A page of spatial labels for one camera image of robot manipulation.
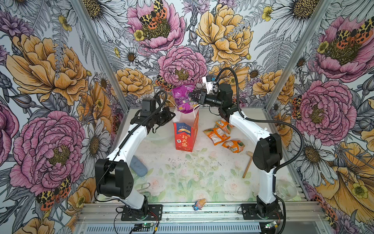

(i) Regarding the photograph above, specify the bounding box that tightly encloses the black corrugated right cable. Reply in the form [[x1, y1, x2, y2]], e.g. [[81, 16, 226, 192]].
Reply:
[[214, 67, 305, 175]]

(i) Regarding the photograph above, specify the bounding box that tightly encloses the orange snack bag right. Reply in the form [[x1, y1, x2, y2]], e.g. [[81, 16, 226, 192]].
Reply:
[[222, 139, 245, 153]]

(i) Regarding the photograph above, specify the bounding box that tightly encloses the orange snack bag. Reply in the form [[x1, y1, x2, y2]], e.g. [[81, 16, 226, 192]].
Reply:
[[215, 120, 234, 134], [222, 139, 245, 153], [203, 127, 230, 145]]

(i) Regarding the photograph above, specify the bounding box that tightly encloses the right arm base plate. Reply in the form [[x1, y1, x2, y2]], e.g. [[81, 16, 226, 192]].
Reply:
[[239, 202, 283, 220]]

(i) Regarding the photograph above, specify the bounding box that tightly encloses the wooden mallet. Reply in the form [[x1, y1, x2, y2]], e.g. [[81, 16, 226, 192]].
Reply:
[[242, 151, 253, 178]]

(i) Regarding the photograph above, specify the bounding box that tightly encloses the metal paper clip upper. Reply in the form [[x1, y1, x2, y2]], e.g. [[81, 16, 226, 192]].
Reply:
[[137, 182, 151, 192]]

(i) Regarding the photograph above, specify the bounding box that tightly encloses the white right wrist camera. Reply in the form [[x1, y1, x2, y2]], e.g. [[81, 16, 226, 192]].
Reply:
[[202, 75, 216, 94]]

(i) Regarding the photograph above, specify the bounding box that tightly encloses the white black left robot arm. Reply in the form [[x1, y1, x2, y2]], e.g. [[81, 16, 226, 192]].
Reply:
[[94, 97, 175, 215]]

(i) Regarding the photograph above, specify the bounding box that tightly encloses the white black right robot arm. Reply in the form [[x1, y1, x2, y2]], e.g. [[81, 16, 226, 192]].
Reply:
[[189, 84, 282, 219]]

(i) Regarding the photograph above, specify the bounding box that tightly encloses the small wrapped candy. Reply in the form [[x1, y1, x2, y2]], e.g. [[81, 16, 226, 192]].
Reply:
[[192, 199, 206, 211]]

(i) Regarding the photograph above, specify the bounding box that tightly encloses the orange snack bag left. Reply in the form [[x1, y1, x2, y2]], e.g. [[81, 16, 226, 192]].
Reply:
[[203, 127, 230, 145]]

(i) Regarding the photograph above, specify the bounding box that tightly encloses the aluminium front rail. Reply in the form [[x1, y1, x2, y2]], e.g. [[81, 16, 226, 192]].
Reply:
[[77, 201, 325, 224]]

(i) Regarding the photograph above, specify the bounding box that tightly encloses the purple grape snack bag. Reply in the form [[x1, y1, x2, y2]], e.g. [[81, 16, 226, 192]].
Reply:
[[172, 84, 197, 114]]

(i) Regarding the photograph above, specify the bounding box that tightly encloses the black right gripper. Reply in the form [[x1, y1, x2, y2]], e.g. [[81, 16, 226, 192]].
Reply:
[[189, 90, 224, 107]]

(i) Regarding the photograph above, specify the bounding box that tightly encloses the red paper gift bag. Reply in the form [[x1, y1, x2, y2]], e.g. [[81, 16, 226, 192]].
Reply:
[[172, 106, 200, 152]]

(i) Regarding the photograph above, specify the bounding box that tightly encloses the clear glass cup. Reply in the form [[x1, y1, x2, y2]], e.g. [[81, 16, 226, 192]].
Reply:
[[276, 180, 298, 201]]

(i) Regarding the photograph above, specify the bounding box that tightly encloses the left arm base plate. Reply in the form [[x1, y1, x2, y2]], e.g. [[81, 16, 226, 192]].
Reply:
[[121, 204, 163, 221]]

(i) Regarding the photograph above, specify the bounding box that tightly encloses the blue grey oval sponge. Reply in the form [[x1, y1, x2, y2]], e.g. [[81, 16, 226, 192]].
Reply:
[[130, 156, 148, 177]]

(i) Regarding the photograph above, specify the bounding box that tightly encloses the orange snack bag top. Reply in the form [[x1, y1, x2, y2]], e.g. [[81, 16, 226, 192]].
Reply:
[[215, 120, 234, 134]]

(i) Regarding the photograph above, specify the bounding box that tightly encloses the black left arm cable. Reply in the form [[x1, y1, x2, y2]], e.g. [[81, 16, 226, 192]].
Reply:
[[94, 90, 168, 202]]

